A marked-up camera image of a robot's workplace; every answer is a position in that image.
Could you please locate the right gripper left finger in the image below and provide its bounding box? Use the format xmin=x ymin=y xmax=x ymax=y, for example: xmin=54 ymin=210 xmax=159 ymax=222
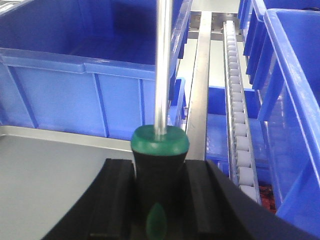
xmin=44 ymin=158 xmax=134 ymax=240

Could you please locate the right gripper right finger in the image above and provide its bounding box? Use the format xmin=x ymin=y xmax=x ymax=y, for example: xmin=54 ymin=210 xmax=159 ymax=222
xmin=184 ymin=160 xmax=316 ymax=240

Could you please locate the green black screwdriver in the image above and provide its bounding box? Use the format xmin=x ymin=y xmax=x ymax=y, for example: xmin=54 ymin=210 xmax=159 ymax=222
xmin=130 ymin=0 xmax=190 ymax=240

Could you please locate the large metal tray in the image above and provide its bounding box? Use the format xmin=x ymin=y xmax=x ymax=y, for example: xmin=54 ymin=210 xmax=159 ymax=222
xmin=0 ymin=125 xmax=208 ymax=240

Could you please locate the blue bin behind tray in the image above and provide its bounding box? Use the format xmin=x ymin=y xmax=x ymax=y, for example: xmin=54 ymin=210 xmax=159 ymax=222
xmin=0 ymin=0 xmax=195 ymax=141

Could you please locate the blue bin right near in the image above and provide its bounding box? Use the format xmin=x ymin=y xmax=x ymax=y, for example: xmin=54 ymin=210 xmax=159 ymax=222
xmin=253 ymin=8 xmax=320 ymax=236

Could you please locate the blue bin right far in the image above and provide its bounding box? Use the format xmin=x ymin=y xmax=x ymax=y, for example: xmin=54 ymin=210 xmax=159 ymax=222
xmin=237 ymin=0 xmax=320 ymax=84

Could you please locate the white roller conveyor rail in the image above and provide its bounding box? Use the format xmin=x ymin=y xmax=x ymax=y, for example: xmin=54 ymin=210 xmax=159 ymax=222
xmin=222 ymin=20 xmax=262 ymax=204

